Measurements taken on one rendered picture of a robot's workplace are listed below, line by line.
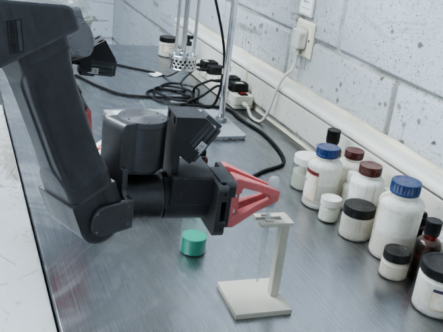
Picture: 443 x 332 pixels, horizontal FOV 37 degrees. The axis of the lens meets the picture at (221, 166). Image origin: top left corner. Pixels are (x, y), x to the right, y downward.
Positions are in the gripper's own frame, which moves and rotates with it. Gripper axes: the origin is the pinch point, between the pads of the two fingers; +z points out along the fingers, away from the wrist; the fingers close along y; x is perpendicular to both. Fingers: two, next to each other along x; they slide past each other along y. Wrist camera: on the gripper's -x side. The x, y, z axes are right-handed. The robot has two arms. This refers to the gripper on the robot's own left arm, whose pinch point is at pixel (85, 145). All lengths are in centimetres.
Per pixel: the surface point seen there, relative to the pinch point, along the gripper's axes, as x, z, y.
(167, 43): -39, 29, 110
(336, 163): -36.8, 24.1, -5.6
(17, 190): 14.0, 5.1, 9.5
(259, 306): -9.4, 18.2, -33.0
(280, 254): -15.3, 14.0, -31.2
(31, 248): 14.1, 5.3, -11.2
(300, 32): -56, 17, 38
